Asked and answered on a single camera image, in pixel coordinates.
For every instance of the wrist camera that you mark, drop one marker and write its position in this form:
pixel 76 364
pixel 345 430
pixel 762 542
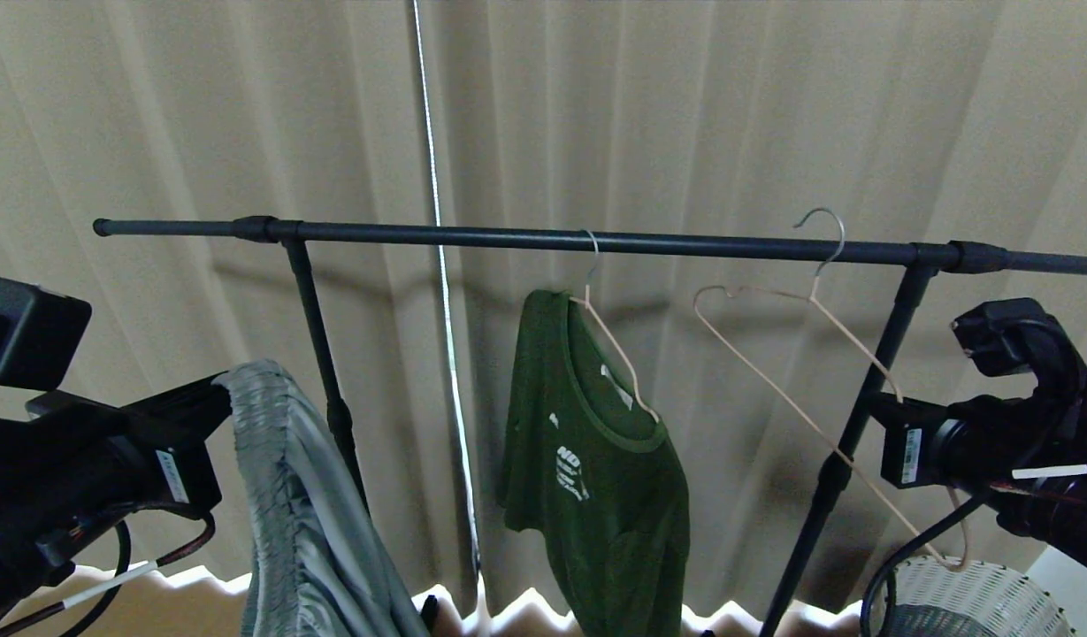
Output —
pixel 26 332
pixel 1012 341

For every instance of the green printed shirt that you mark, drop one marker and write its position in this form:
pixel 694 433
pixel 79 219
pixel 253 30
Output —
pixel 614 531

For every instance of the beige curtain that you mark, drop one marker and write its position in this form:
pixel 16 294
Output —
pixel 198 106

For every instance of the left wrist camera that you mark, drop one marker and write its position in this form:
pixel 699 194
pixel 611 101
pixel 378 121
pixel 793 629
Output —
pixel 26 332

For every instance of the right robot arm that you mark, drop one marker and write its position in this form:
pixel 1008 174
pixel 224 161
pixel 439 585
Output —
pixel 1074 513

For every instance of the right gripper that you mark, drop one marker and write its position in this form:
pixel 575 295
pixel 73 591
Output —
pixel 959 447

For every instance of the pink clothes hanger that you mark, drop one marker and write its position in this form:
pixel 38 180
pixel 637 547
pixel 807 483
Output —
pixel 618 354
pixel 813 296

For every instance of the pale grey garment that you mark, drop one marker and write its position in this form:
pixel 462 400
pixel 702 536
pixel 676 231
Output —
pixel 304 513

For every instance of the black clothes rack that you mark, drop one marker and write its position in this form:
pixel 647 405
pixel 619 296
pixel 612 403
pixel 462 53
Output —
pixel 508 237

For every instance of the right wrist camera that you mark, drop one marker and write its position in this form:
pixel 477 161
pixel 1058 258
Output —
pixel 1012 341

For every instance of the white laundry basket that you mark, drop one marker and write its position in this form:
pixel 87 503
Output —
pixel 976 584

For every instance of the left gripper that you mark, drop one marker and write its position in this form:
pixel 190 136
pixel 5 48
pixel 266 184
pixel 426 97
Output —
pixel 74 478

